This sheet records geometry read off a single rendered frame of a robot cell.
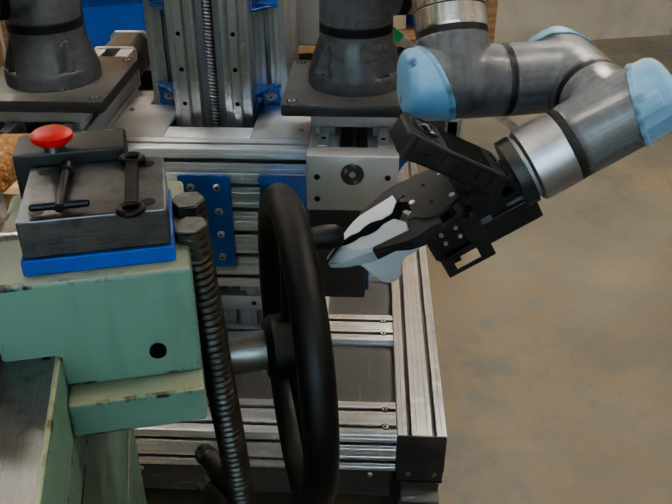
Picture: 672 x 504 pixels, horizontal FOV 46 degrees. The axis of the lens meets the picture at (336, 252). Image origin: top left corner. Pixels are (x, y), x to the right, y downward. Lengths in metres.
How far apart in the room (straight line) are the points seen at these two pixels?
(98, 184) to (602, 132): 0.45
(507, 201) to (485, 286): 1.50
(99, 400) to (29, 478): 0.10
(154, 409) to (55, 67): 0.83
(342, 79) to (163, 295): 0.74
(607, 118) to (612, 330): 1.46
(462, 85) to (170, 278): 0.39
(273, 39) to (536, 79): 0.70
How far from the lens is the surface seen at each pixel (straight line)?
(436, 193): 0.77
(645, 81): 0.79
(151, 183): 0.57
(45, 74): 1.34
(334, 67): 1.25
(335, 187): 1.17
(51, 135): 0.61
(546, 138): 0.77
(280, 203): 0.63
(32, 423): 0.54
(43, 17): 1.33
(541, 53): 0.85
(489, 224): 0.80
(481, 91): 0.82
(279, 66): 1.46
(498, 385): 1.95
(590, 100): 0.78
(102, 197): 0.56
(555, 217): 2.70
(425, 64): 0.80
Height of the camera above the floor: 1.25
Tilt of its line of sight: 31 degrees down
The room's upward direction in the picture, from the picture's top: straight up
